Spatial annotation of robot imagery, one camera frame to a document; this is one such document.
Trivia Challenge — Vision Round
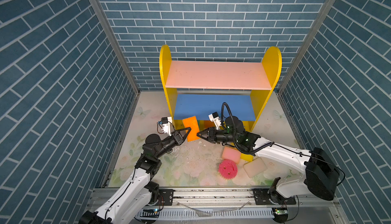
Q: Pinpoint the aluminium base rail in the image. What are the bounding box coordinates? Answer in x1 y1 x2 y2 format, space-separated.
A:
88 185 340 209

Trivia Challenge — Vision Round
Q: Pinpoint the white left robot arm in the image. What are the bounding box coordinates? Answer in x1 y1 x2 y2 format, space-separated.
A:
78 127 191 224

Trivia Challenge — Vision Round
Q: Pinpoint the aluminium right corner post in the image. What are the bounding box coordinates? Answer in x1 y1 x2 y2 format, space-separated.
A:
277 0 336 96

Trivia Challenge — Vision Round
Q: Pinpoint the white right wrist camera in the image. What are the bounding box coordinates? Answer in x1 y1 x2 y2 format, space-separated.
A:
208 112 222 130

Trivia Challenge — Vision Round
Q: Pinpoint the small yellow sponge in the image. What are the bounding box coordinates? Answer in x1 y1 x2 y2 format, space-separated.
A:
240 153 254 162

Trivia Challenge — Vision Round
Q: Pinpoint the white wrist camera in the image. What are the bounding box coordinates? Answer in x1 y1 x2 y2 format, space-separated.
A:
208 112 222 130
160 117 174 136

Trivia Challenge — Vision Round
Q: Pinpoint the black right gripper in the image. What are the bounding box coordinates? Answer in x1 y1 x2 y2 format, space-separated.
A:
197 126 239 144

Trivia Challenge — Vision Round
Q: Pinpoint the white perforated cable tray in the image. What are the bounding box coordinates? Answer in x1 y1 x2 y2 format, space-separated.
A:
136 208 275 221

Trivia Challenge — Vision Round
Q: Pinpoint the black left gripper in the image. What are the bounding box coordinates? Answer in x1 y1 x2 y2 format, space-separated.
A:
154 128 190 161

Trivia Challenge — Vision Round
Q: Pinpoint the yellow pink blue wooden shelf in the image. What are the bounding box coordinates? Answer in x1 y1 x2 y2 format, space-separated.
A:
159 45 282 131

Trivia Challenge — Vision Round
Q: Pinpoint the pink rectangular sponge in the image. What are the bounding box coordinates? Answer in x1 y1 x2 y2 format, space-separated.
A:
221 146 241 165

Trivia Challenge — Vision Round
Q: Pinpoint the orange sponge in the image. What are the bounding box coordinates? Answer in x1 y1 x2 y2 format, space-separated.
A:
203 120 215 129

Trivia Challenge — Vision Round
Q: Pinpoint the aluminium corner post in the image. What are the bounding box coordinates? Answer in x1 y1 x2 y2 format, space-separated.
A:
89 0 140 96
277 0 336 96

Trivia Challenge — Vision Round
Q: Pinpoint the pink round scrubber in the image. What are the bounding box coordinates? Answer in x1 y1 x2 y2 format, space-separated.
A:
219 159 238 180

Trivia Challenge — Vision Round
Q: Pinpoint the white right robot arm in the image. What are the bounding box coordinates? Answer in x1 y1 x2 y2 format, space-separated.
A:
197 117 342 201

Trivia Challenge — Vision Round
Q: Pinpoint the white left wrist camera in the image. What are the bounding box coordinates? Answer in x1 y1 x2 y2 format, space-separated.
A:
160 117 174 136

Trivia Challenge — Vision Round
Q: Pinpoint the beige sponge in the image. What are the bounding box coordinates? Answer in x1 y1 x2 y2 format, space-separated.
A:
243 158 267 178

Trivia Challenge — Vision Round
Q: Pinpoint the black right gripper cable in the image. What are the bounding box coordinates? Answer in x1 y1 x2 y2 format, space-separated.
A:
221 102 276 156

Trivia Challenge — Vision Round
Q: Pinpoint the aluminium left corner post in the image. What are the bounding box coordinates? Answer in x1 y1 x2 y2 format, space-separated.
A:
89 0 140 96

